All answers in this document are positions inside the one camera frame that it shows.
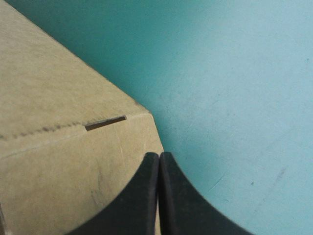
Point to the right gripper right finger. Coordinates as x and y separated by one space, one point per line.
185 210

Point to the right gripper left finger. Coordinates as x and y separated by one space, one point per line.
132 205

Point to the brown cardboard box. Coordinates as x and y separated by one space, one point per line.
56 127

